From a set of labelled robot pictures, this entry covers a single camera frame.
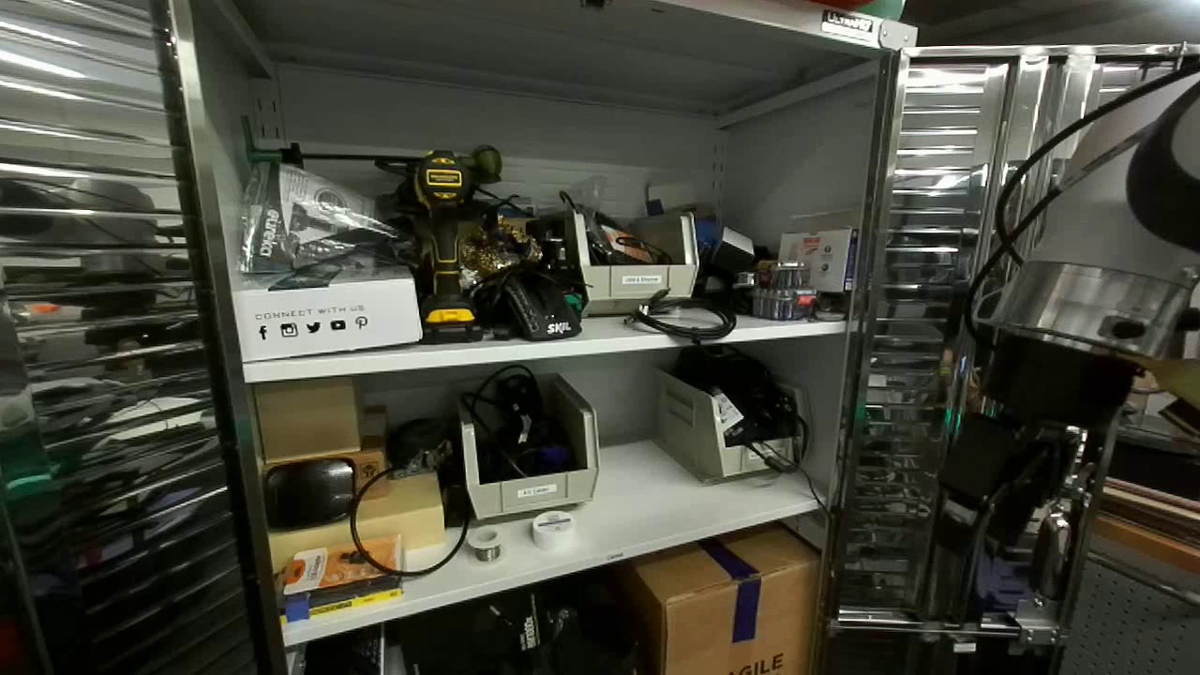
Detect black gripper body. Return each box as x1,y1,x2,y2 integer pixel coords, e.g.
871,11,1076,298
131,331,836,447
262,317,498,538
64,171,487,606
934,338,1124,613

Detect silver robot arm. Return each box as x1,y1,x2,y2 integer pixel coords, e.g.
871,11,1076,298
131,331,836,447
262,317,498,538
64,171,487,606
931,67,1200,613

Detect white box red label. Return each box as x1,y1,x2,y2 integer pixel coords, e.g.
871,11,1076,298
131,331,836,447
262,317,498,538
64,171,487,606
778,230,857,291

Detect brown cardboard box floor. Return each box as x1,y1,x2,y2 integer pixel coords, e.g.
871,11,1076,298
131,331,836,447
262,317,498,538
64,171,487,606
613,525,819,675

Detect tan cardboard box left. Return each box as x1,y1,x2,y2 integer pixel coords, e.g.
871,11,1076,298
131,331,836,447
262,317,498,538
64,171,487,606
254,380,359,456

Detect white printed box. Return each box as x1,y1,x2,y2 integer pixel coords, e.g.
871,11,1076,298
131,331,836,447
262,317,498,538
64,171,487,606
232,272,424,365

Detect battery blister pack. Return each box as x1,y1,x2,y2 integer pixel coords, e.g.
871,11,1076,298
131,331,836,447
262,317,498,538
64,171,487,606
754,263,818,317

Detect grey bin right middle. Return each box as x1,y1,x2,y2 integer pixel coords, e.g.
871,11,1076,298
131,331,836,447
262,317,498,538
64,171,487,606
656,371,804,483

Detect grey bin upper shelf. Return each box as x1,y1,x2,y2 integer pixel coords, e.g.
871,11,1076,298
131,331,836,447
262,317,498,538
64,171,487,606
569,211,702,315

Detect grey bin shelf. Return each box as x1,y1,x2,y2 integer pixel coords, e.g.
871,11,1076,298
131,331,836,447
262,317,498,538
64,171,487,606
569,211,702,315
458,367,601,522

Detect white tape roll right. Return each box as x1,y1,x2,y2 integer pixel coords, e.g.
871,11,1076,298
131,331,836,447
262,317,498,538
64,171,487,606
529,510,574,543

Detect white tape roll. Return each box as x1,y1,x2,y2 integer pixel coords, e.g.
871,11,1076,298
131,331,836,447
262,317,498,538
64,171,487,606
529,510,574,543
463,527,503,562

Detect white metal shelf unit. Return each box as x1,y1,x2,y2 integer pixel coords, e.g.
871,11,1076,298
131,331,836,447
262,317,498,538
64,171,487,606
149,0,921,675

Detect grey bin middle shelf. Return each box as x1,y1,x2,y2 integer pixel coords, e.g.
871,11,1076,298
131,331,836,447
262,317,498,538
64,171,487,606
458,367,601,522

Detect white tape roll left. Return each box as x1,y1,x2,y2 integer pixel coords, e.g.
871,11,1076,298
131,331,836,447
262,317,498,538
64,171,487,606
463,527,503,562

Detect yellow black power drill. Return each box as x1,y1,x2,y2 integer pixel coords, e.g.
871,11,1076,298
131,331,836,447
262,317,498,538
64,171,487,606
406,146,503,342

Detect orange book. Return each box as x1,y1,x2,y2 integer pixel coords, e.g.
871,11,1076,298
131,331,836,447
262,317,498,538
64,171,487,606
276,538,401,621

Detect black pouch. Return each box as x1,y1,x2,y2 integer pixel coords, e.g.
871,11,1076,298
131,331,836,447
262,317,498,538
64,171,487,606
264,456,354,527

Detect clear plastic bag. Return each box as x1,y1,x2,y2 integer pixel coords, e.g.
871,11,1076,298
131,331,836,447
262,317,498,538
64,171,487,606
237,165,398,281

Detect black cables in bin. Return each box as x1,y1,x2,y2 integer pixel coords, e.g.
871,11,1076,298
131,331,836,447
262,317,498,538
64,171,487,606
458,365,556,483

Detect thin black cable loop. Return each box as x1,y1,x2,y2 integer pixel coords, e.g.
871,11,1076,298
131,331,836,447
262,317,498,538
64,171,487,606
343,461,473,581

